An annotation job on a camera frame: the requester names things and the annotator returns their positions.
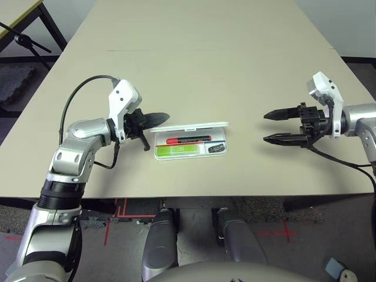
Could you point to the black tripod stand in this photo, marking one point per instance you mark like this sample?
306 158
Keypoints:
22 39

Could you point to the grey right robot leg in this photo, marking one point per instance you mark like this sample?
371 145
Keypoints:
241 235

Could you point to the blue grey floor object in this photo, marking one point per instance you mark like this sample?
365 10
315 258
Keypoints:
333 265

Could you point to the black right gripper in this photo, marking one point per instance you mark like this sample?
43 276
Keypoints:
312 123

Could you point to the grey robot leg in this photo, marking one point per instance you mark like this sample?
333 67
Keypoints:
161 243
241 235

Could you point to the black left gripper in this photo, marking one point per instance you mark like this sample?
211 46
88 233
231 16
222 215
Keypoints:
135 124

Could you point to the green rectangular eraser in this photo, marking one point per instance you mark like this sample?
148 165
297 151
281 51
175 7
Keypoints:
176 150

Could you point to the white pencil case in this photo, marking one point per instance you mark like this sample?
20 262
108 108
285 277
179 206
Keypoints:
188 127

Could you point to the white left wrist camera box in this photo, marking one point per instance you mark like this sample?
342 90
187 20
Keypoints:
123 94

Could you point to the dark foam floor mat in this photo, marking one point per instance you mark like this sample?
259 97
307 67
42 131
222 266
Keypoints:
14 85

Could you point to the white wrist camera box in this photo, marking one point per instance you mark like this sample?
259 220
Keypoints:
321 83
123 94

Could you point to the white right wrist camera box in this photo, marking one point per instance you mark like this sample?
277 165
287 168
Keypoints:
321 83

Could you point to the black table underframe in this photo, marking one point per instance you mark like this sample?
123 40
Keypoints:
308 202

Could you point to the grey left robot leg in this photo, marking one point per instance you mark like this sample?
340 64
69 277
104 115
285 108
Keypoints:
161 243

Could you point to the side table with black frame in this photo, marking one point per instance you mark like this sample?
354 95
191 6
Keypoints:
53 26

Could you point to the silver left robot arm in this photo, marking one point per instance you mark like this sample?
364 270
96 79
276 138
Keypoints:
85 130

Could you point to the grey robot torso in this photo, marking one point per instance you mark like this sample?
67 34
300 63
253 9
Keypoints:
229 273

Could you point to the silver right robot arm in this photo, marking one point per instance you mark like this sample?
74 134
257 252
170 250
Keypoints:
361 117

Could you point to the red and black marker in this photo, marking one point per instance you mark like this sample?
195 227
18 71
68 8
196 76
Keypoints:
188 138

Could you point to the small black stationery piece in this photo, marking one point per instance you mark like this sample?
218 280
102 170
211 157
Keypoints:
216 148

